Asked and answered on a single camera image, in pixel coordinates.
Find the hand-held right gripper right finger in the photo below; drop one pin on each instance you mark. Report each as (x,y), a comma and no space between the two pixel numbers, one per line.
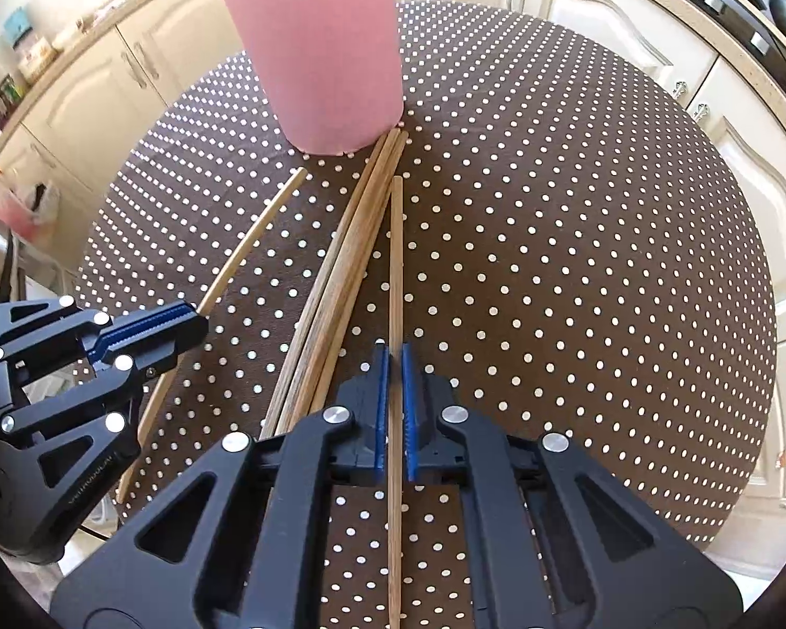
(411,406)

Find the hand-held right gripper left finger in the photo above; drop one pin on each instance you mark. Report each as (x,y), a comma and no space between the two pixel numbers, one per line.
(381,406)

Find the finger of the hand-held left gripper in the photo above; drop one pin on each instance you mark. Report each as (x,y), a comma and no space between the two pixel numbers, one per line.
(147,327)
(150,367)

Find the long brown chopstick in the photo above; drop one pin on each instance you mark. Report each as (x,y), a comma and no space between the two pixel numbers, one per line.
(397,262)

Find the pale bamboo chopstick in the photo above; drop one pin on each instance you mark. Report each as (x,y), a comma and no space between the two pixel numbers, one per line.
(262,229)

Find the bunch of wooden chopsticks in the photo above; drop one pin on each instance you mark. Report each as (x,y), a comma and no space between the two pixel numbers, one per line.
(347,255)

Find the pink cup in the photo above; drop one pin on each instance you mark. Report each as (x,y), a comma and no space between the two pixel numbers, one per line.
(321,59)

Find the pink bin with bag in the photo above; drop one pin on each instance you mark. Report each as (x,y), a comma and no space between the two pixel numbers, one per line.
(19,209)

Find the brown polka dot tablecloth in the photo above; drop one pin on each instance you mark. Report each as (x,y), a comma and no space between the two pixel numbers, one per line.
(563,242)

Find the small dark jar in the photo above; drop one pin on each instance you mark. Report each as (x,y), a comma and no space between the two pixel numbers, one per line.
(10,90)

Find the light blue box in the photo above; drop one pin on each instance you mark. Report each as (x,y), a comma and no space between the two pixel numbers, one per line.
(18,25)

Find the black glass gas stove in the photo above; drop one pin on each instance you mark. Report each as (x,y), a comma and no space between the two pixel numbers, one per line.
(760,26)

